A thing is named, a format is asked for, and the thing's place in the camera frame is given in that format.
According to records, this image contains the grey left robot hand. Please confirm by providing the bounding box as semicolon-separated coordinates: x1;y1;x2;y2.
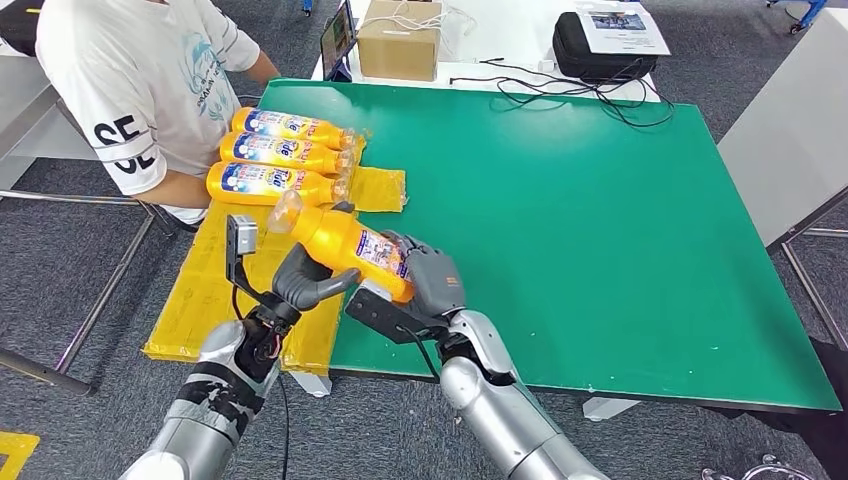
271;200;362;313

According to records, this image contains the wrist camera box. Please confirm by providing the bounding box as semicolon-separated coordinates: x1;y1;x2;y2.
344;281;452;346
225;214;280;309

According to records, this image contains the grey metal table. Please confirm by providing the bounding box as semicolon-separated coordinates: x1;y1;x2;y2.
0;52;177;397

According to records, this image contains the pale grey table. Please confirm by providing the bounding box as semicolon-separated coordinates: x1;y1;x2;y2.
717;9;848;352

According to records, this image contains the chrome metal frame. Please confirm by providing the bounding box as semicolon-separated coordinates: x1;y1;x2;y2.
700;455;819;480

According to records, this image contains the black tablet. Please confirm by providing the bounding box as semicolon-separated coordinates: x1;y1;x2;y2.
319;0;359;83

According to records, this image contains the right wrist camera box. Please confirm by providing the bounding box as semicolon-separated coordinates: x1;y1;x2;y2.
344;281;452;346

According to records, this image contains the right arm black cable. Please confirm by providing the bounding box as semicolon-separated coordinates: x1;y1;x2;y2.
397;325;444;384

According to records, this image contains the blue metal frame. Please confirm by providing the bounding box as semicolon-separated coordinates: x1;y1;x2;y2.
765;0;829;34

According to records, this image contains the brown cardboard box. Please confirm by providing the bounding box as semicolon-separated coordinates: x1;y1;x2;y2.
357;0;443;83

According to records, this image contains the white table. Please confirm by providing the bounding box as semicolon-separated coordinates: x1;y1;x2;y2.
311;0;662;104

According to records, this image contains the yellow floor tape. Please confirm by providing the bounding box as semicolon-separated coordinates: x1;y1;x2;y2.
0;431;41;480

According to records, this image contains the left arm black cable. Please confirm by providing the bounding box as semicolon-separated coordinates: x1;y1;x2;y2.
276;374;293;480

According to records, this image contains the black zip case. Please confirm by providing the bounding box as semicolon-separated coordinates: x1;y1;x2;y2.
552;11;659;84

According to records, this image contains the black bag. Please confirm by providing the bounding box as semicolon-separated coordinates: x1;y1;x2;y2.
0;0;44;58

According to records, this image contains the white table foot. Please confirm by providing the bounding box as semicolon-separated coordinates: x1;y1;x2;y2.
582;397;641;423
289;370;333;399

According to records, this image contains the black table cable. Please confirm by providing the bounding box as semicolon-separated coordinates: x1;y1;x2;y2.
449;58;676;130

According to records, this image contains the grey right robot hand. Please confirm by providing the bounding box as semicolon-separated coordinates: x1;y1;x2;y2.
382;229;467;319

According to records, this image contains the white cable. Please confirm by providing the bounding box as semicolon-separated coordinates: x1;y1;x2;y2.
360;0;478;36

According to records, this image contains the yellow taped cardboard mat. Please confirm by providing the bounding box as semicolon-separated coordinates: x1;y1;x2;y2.
142;135;407;378

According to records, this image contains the black stool seat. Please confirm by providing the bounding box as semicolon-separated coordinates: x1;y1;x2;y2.
162;205;200;234

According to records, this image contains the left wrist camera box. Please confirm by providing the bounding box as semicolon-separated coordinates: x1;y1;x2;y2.
225;214;280;309

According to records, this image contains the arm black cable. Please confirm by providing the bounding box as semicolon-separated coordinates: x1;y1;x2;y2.
276;374;293;480
397;325;444;384

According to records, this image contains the white printed paper sheet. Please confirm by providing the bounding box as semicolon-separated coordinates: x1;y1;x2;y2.
576;1;671;57

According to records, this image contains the orange plastic detergent bottle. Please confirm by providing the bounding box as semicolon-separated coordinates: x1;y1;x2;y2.
266;190;417;305
219;131;356;176
205;161;350;208
230;107;362;151

